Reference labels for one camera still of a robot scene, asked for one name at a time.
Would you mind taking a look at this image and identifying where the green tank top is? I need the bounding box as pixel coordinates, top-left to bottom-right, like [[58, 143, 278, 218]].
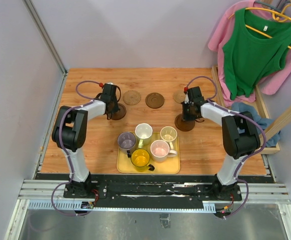
[[222, 8, 291, 102]]

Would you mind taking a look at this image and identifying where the blue crumpled cloth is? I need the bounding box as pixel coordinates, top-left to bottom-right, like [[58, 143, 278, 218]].
[[231, 102, 281, 148]]

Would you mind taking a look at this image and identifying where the aluminium rail frame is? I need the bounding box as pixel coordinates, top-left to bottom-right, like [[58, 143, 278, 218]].
[[4, 173, 291, 240]]

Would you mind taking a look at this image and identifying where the purple cable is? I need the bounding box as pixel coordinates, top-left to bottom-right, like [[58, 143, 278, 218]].
[[50, 80, 104, 217], [185, 75, 266, 221]]

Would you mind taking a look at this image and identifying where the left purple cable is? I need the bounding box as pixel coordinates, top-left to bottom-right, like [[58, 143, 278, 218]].
[[50, 80, 104, 217]]

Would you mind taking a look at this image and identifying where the large woven rattan coaster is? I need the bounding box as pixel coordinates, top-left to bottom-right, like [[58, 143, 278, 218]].
[[123, 90, 141, 106]]

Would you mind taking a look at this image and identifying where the brown wooden coaster top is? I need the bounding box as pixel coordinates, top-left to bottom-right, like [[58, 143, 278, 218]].
[[145, 92, 165, 109]]

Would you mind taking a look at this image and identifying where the brown wooden coaster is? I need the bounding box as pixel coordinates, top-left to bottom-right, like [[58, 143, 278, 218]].
[[110, 103, 127, 121], [145, 92, 165, 109], [174, 114, 196, 132]]

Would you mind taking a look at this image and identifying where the pink white mug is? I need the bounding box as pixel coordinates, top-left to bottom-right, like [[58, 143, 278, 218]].
[[150, 140, 178, 163]]

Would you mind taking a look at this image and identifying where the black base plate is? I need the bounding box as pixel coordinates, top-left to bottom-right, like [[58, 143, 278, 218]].
[[23, 173, 275, 209]]

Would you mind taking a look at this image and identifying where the yellow black-handled mug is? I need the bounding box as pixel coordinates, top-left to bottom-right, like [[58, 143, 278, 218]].
[[130, 148, 155, 173]]

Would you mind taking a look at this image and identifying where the cream beige mug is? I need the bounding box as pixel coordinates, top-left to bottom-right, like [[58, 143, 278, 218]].
[[160, 126, 178, 150]]

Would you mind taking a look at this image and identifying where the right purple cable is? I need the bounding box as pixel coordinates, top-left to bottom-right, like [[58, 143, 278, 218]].
[[185, 75, 266, 221]]

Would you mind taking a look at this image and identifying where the white green-handled mug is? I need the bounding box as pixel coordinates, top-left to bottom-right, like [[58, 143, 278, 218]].
[[134, 123, 153, 149]]

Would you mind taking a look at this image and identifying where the yellow clothes hanger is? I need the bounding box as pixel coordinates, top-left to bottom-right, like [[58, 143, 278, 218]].
[[228, 6, 291, 56]]

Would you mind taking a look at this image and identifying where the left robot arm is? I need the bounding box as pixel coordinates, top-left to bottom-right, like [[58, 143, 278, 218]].
[[51, 81, 121, 198]]

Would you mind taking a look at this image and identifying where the aluminium corner post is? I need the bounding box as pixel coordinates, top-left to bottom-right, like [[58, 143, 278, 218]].
[[22, 0, 68, 75]]

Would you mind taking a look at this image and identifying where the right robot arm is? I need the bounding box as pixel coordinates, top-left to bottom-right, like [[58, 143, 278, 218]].
[[181, 86, 261, 200]]

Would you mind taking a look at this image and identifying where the yellow plastic tray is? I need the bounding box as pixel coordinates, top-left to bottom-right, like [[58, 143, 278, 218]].
[[116, 132, 181, 175]]

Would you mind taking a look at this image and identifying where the purple grey mug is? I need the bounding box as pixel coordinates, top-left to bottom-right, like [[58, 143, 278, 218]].
[[117, 131, 137, 158]]

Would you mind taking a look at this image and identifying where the small woven rattan coaster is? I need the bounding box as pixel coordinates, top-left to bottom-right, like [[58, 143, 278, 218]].
[[172, 90, 186, 104]]

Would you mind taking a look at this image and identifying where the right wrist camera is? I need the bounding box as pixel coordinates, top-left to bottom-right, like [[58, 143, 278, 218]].
[[183, 86, 191, 104]]

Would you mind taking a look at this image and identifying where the wooden rack frame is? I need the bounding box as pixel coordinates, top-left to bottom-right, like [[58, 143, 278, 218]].
[[211, 0, 291, 155]]

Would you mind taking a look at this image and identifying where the pink t-shirt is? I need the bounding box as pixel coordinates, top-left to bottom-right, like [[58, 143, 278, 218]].
[[208, 0, 291, 107]]

